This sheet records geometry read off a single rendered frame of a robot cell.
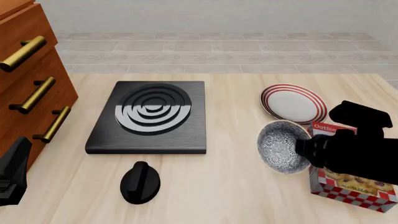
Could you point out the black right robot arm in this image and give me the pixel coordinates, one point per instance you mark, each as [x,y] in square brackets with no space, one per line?
[357,156]

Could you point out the wooden cabinet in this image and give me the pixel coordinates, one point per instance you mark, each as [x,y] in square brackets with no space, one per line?
[18,23]

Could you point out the red checkered cookie box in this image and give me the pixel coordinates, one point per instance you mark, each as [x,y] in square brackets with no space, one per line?
[351,194]

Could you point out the white plate with red rings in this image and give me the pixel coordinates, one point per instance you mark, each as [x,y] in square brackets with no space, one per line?
[292,103]

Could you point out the patterned black and white bowl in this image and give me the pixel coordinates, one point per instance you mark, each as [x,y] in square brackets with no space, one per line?
[276,142]

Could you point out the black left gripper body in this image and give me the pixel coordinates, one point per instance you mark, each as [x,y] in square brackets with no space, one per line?
[11,191]

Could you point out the flat black stove plate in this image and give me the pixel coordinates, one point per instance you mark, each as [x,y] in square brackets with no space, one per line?
[102,140]

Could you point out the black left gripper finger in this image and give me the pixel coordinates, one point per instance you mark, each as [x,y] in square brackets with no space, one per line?
[21,156]

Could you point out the round black stove knob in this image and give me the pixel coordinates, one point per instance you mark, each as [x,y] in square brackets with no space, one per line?
[138,184]

